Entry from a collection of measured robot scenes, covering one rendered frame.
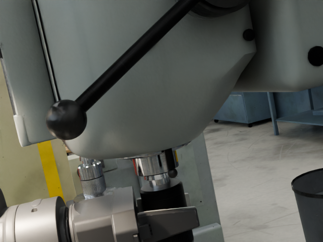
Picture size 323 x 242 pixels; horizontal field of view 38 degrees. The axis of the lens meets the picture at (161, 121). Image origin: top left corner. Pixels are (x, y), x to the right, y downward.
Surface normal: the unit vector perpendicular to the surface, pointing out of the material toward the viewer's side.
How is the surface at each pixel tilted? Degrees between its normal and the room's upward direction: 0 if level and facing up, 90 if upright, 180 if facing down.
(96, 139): 119
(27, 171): 90
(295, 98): 90
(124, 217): 45
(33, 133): 90
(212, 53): 90
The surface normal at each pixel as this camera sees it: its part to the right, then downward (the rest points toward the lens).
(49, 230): -0.03, -0.39
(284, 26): -0.42, 0.20
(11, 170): 0.33, 0.06
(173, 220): 0.08, 0.12
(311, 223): -0.87, 0.29
